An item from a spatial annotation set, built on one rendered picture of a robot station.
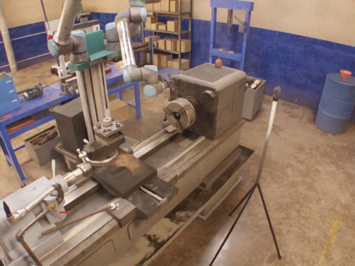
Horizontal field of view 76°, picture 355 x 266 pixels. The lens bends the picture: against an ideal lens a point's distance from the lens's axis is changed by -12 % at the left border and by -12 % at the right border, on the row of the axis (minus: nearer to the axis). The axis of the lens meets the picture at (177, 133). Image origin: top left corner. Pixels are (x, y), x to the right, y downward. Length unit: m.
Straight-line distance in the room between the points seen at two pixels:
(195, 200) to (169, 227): 0.37
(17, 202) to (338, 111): 4.31
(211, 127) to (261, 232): 1.17
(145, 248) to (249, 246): 1.03
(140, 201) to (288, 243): 1.58
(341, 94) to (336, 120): 0.46
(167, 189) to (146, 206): 0.21
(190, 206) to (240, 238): 0.64
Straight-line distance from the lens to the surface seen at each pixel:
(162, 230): 2.10
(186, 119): 2.06
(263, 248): 2.60
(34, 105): 3.36
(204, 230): 2.62
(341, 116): 4.60
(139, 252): 2.00
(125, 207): 1.65
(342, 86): 4.40
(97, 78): 2.88
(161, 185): 1.77
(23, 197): 1.49
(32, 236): 1.53
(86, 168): 1.60
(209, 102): 2.06
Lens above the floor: 2.09
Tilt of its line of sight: 32 degrees down
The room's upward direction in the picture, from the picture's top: straight up
